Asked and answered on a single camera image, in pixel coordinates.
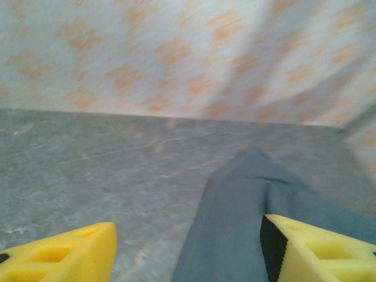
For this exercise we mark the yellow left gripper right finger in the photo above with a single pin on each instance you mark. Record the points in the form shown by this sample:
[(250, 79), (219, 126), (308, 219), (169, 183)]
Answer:
[(323, 255)]

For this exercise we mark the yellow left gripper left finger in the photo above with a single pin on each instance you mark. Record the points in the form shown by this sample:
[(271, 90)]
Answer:
[(58, 258)]

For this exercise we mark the grey-blue t-shirt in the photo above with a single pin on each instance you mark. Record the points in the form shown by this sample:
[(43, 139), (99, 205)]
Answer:
[(229, 223)]

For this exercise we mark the orange patterned white backdrop curtain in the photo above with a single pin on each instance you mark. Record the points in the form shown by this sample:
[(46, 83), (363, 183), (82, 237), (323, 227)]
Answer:
[(176, 58)]

